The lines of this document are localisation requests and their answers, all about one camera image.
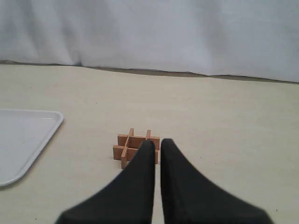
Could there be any white backdrop cloth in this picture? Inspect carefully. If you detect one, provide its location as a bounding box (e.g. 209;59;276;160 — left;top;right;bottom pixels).
0;0;299;82

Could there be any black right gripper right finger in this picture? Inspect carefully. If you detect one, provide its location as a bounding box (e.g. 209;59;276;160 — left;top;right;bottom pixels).
160;139;273;224

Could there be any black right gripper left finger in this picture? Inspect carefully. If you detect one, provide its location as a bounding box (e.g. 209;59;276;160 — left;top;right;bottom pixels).
57;140;155;224

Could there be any white plastic tray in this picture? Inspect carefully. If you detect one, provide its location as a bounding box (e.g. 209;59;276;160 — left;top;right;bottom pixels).
0;108;64;187

